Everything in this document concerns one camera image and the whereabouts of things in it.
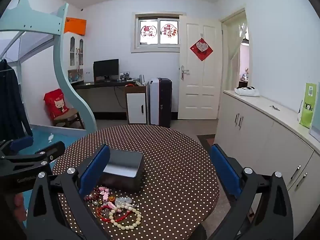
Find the green packet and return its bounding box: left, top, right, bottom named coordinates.
left=297, top=82, right=318, bottom=128

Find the white sideboard cabinet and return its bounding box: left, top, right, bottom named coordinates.
left=215, top=90, right=320, bottom=238

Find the silver door handle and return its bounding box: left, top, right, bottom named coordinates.
left=179, top=65, right=190, bottom=80

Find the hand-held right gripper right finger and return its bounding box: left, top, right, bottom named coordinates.
left=210, top=144, right=294, bottom=240

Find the small white cabinet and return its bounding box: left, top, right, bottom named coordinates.
left=124, top=85, right=148, bottom=125

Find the white glass door cabinet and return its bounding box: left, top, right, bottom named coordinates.
left=62, top=34, right=85, bottom=83

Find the black computer monitor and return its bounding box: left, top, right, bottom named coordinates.
left=93, top=59, right=120, bottom=82

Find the blue candy print bedsheet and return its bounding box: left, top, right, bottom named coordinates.
left=20, top=126, right=88, bottom=205

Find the wooden stool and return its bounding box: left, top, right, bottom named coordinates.
left=53, top=108, right=84, bottom=130

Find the red diamond door decoration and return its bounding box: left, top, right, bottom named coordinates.
left=189, top=38, right=214, bottom=62

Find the black rectangular box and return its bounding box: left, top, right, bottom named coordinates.
left=99, top=148, right=145, bottom=193

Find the red cartoon print bag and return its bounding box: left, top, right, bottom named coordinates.
left=44, top=89, right=70, bottom=120

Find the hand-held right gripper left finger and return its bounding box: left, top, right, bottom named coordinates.
left=26, top=144, right=112, bottom=240

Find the pale blue board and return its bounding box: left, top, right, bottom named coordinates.
left=309, top=81, right=320, bottom=136

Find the white upright appliance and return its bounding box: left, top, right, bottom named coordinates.
left=149, top=78, right=160, bottom=126

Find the red string bracelet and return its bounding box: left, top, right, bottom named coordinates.
left=96, top=204, right=133, bottom=223

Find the white panel door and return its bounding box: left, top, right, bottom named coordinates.
left=178, top=15, right=223, bottom=120

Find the pale jade pendant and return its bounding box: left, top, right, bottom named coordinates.
left=114, top=196, right=133, bottom=206

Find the light blue bunk bed frame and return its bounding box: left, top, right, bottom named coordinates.
left=0, top=0, right=98, bottom=133

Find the dark wooden desk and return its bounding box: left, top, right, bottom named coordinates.
left=72, top=80, right=148, bottom=120

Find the dark hanging jacket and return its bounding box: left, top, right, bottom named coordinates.
left=0, top=59, right=33, bottom=142

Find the orange box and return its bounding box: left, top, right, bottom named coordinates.
left=64, top=17, right=87, bottom=36

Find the red round window sticker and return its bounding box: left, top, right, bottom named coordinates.
left=140, top=24, right=154, bottom=38
left=160, top=24, right=177, bottom=37

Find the black suitcase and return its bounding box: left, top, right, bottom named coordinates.
left=157, top=78, right=173, bottom=128

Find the white framed window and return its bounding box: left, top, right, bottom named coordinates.
left=132, top=12, right=187, bottom=53

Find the white bead bracelet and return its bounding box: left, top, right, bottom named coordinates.
left=108, top=203, right=142, bottom=230

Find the person's left hand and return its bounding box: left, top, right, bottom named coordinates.
left=14, top=194, right=27, bottom=222

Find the white bag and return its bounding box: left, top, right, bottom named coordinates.
left=234, top=87, right=260, bottom=97

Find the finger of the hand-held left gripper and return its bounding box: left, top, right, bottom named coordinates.
left=0, top=136, right=34, bottom=156
left=0, top=141, right=66, bottom=167

